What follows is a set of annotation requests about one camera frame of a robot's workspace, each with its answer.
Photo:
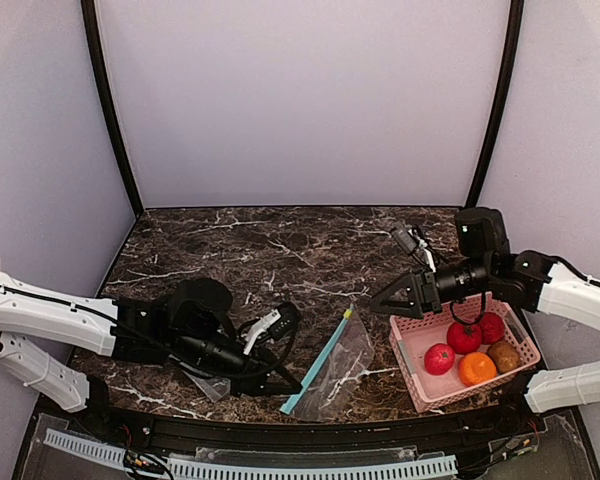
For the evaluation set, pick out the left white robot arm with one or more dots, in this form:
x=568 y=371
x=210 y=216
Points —
x=189 y=328

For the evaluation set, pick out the black front table rail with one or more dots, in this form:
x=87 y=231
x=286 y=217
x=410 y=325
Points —
x=462 y=431

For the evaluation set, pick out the brown kiwi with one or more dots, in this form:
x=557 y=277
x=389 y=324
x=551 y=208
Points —
x=505 y=356

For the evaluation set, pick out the left black frame post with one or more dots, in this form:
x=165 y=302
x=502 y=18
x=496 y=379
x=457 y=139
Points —
x=108 y=109

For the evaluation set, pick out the right black frame post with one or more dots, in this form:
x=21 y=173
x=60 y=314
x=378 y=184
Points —
x=501 y=91

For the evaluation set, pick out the black frame post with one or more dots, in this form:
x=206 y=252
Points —
x=501 y=91
x=108 y=109

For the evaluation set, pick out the clear zip bag blue zipper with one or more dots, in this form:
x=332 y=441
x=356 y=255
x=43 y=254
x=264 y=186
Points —
x=328 y=385

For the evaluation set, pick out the pink plastic basket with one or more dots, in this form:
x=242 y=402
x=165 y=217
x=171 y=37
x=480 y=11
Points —
x=411 y=338

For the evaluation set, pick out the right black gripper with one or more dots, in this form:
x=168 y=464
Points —
x=425 y=292

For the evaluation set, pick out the red strawberry fruit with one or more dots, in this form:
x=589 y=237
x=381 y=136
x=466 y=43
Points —
x=492 y=327

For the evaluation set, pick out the white slotted cable duct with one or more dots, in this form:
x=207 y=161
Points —
x=208 y=463

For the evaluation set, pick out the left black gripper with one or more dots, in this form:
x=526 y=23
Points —
x=259 y=368

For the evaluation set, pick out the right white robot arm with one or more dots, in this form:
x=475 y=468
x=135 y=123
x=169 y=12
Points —
x=529 y=280

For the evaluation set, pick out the orange tangerine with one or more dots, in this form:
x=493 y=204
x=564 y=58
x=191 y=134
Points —
x=476 y=368

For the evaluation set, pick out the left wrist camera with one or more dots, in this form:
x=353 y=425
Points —
x=274 y=325

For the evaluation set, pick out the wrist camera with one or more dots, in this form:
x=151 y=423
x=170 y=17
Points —
x=411 y=240
x=274 y=325

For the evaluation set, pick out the red tomato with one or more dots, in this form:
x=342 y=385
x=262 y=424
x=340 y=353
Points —
x=464 y=339

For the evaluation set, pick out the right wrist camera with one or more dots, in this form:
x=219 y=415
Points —
x=411 y=240

